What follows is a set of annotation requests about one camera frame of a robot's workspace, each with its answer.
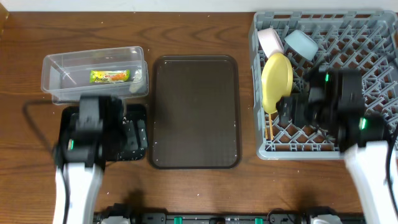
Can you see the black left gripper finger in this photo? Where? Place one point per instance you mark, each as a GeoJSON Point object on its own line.
{"type": "Point", "coordinates": [131, 139]}
{"type": "Point", "coordinates": [142, 133]}

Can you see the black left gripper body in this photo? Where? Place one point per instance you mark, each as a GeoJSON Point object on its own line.
{"type": "Point", "coordinates": [125, 135]}

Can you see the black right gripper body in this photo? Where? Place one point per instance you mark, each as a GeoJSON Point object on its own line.
{"type": "Point", "coordinates": [309, 113]}

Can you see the yellow plate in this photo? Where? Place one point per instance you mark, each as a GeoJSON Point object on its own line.
{"type": "Point", "coordinates": [276, 80]}

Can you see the green snack wrapper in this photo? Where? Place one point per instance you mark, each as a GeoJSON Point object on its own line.
{"type": "Point", "coordinates": [112, 76]}

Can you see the pink white bowl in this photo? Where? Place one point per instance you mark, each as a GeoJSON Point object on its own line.
{"type": "Point", "coordinates": [270, 42]}

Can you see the light blue bowl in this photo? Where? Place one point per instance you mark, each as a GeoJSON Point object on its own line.
{"type": "Point", "coordinates": [302, 44]}

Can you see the rice pile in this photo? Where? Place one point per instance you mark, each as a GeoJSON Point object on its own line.
{"type": "Point", "coordinates": [125, 155]}

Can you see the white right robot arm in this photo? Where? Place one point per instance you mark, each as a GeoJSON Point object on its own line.
{"type": "Point", "coordinates": [365, 141]}

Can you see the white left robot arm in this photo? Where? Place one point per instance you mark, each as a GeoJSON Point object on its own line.
{"type": "Point", "coordinates": [79, 174]}

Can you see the grey dishwasher rack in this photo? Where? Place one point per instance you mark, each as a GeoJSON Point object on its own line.
{"type": "Point", "coordinates": [363, 40]}

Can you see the black flat tray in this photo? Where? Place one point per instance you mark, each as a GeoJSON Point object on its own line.
{"type": "Point", "coordinates": [137, 112]}

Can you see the crumpled white tissue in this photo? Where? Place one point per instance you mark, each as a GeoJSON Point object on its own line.
{"type": "Point", "coordinates": [139, 82]}

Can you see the clear plastic bin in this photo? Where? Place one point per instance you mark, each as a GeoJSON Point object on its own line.
{"type": "Point", "coordinates": [66, 76]}

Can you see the dark brown tray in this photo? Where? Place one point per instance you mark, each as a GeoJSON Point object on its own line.
{"type": "Point", "coordinates": [196, 112]}

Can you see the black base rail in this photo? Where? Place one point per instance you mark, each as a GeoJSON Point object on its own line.
{"type": "Point", "coordinates": [121, 213]}

